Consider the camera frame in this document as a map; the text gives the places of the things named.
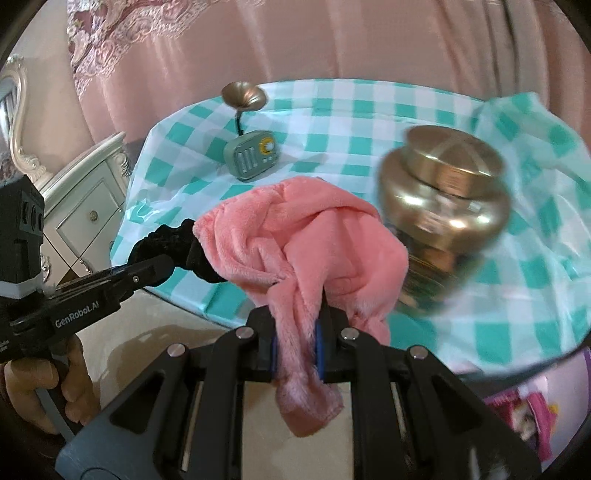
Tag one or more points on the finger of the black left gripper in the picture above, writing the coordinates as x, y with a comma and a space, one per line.
145, 273

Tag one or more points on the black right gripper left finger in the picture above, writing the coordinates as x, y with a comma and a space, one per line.
181, 418

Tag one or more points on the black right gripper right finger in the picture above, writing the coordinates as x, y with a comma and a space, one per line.
412, 417

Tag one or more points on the pink fleece cloth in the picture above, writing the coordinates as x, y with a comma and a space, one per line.
292, 246

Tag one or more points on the person's left hand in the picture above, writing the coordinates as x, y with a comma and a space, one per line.
23, 377

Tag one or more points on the white carved cabinet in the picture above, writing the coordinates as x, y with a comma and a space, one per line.
83, 201

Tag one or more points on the purple storage box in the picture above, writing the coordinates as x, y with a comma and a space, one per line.
548, 410

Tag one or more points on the green retro horn radio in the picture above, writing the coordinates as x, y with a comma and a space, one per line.
251, 153

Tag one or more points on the pink curtain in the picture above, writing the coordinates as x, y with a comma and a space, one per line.
136, 62

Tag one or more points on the glass jar gold lid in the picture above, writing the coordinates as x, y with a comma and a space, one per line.
443, 196

